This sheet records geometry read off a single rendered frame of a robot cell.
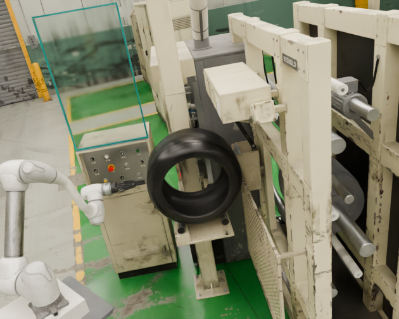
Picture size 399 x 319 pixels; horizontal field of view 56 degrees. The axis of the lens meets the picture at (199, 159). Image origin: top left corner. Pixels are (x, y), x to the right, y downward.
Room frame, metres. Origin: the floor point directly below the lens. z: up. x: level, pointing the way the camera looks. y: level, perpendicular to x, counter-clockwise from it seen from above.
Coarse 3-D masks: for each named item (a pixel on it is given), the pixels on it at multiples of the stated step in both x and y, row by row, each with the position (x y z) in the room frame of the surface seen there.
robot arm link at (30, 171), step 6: (24, 162) 1.95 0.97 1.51; (30, 162) 1.90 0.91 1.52; (36, 162) 1.91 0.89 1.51; (24, 168) 1.87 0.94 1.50; (30, 168) 1.87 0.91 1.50; (36, 168) 1.88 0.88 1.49; (42, 168) 1.91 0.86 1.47; (48, 168) 1.94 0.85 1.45; (54, 168) 2.01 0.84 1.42; (24, 174) 1.87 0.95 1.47; (30, 174) 1.86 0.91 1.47; (36, 174) 1.87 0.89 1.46; (42, 174) 1.89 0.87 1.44; (48, 174) 1.92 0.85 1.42; (54, 174) 1.97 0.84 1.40; (24, 180) 1.90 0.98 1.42; (30, 180) 1.90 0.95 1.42; (36, 180) 1.90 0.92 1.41; (42, 180) 1.91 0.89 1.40; (48, 180) 1.93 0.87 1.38
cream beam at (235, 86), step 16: (240, 64) 2.22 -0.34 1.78; (208, 80) 2.02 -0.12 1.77; (224, 80) 1.91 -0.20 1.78; (240, 80) 1.86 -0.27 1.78; (256, 80) 1.80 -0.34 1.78; (224, 96) 1.67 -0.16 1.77; (240, 96) 1.67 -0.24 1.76; (256, 96) 1.68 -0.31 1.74; (224, 112) 1.67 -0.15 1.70; (240, 112) 1.67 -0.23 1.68
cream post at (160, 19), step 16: (160, 0) 2.28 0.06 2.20; (160, 16) 2.28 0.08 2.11; (160, 32) 2.28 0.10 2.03; (160, 48) 2.28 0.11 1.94; (176, 48) 2.28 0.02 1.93; (160, 64) 2.28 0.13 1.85; (176, 64) 2.28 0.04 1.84; (176, 80) 2.28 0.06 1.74; (176, 96) 2.28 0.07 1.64; (176, 112) 2.28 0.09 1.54; (176, 128) 2.28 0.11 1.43; (192, 160) 2.28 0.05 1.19; (192, 176) 2.28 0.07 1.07; (208, 256) 2.28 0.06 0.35; (208, 272) 2.28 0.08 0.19; (208, 288) 2.28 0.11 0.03
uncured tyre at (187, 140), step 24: (168, 144) 1.99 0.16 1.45; (192, 144) 1.94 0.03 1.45; (216, 144) 1.96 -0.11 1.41; (168, 168) 1.90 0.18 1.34; (240, 168) 1.97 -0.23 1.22; (168, 192) 2.18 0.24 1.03; (192, 192) 2.21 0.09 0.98; (216, 192) 2.18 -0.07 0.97; (168, 216) 1.92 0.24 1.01; (192, 216) 1.91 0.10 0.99; (216, 216) 1.92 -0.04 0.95
